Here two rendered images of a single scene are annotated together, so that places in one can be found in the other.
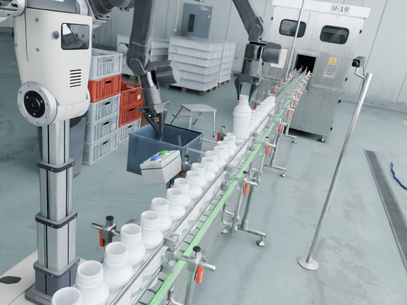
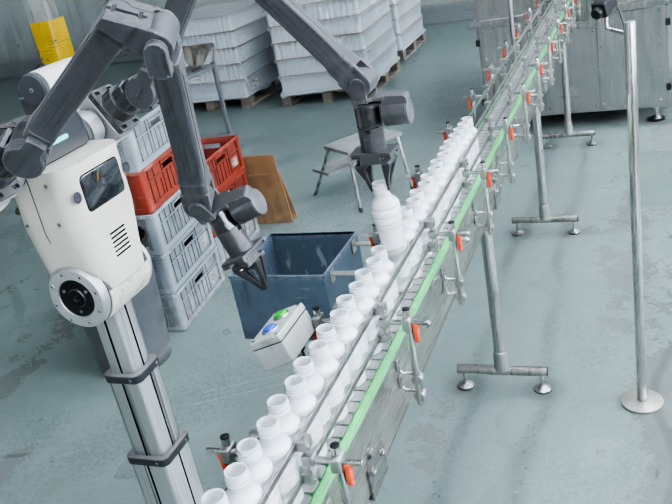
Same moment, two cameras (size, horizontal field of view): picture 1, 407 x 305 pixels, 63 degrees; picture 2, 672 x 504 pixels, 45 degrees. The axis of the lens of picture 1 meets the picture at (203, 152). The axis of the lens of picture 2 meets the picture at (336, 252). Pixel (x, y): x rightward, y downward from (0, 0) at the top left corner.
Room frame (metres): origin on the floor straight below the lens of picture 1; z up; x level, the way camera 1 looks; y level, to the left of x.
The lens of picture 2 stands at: (-0.51, -0.23, 1.92)
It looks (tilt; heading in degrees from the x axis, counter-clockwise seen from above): 24 degrees down; 8
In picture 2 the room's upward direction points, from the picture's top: 11 degrees counter-clockwise
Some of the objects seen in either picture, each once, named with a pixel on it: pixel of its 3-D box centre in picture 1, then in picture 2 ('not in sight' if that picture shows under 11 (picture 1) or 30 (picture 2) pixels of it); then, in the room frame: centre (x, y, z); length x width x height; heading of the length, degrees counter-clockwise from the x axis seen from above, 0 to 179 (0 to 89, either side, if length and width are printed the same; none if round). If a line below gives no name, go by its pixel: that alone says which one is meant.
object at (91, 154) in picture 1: (89, 143); (169, 288); (3.44, 1.28, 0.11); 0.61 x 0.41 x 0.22; 169
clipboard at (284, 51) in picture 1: (278, 57); not in sight; (5.63, -0.96, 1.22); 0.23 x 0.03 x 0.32; 74
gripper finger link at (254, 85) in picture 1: (248, 89); (380, 171); (1.25, -0.12, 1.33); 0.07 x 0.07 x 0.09; 74
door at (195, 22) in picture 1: (193, 37); not in sight; (11.89, 0.94, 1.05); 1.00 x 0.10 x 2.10; 74
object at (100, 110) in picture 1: (90, 104); (147, 215); (3.44, 1.28, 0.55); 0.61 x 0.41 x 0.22; 171
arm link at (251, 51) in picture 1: (254, 52); (370, 114); (1.25, -0.12, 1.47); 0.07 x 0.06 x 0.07; 75
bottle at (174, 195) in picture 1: (170, 222); (303, 418); (0.68, 0.05, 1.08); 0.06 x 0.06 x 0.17
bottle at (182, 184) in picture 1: (177, 210); (311, 399); (0.74, 0.04, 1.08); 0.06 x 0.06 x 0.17
